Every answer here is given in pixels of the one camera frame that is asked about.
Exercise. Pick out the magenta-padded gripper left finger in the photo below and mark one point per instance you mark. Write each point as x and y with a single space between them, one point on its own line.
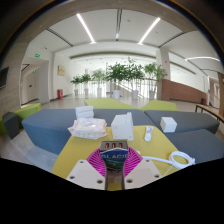
86 173

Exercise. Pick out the lime green sofa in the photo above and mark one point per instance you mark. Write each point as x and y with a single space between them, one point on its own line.
28 111

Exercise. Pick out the group of ceiling light strips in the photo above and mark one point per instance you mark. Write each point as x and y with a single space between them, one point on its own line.
85 26

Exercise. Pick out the white wet wipes pack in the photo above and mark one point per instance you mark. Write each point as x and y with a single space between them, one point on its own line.
87 129

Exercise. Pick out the wooden bench with black frame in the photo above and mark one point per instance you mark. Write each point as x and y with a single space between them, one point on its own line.
210 111

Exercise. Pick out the group of potted green plants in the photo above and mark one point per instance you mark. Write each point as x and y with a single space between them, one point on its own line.
116 71

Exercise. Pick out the framed wall picture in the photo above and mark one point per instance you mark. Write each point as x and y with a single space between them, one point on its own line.
61 70

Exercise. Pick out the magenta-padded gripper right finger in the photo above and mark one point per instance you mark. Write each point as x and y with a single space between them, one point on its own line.
141 173

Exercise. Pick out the white cardboard box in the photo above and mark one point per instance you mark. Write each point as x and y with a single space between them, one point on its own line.
122 128

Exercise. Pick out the small white cube box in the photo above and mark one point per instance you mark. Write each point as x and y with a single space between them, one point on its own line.
168 124

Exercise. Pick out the red fire cabinet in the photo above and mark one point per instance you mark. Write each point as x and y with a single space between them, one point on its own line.
60 94

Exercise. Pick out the dark grey ottoman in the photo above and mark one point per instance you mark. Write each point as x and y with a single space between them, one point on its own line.
11 125

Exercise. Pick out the lime green bench seat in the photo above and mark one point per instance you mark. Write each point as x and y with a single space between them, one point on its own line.
160 106
108 103

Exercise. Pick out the black wall screen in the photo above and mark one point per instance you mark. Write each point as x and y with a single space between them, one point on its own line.
3 77

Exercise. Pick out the long grey bench seat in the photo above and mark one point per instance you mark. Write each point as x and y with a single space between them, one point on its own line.
46 128

